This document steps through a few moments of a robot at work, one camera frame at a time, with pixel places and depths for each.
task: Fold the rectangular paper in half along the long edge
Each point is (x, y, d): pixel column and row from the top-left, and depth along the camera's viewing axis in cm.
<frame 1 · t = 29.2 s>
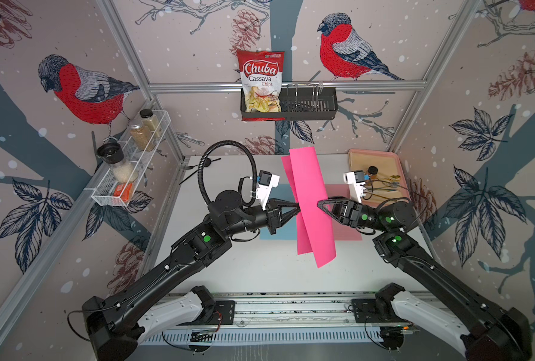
left hand: (304, 207, 55), fingers closed
right hand: (318, 207, 58), fingers open
beige cloth napkin: (388, 165, 116), point 3 cm above the table
red pepper spice jar: (372, 171, 103), point 11 cm above the table
gold spoon cream handle: (394, 177, 112), point 2 cm above the table
silver spoon: (393, 184, 109), point 2 cm above the table
light pink paper sheet: (341, 231, 59), point 34 cm above the table

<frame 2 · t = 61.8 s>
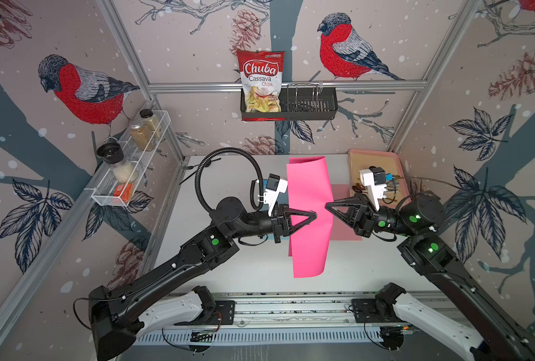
left hand: (316, 219, 50), fingers closed
right hand: (329, 207, 51), fingers closed
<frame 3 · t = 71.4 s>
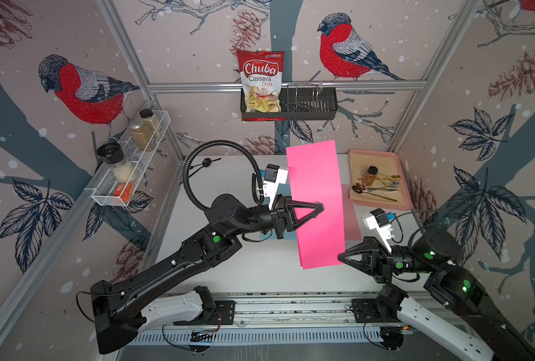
left hand: (322, 211, 44), fingers closed
right hand: (342, 258, 50), fingers closed
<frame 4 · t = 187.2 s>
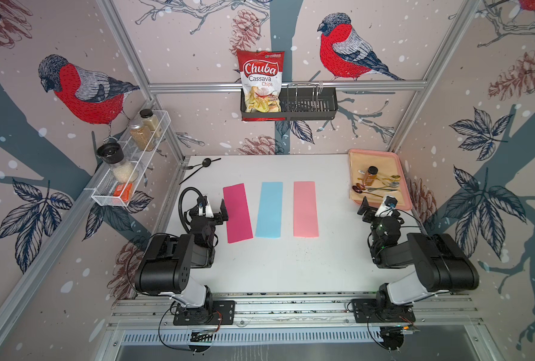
left hand: (214, 196, 90), fingers open
right hand: (375, 198, 89), fingers open
light pink paper sheet: (305, 213, 102), on the table
magenta paper sheet: (237, 213, 101), on the table
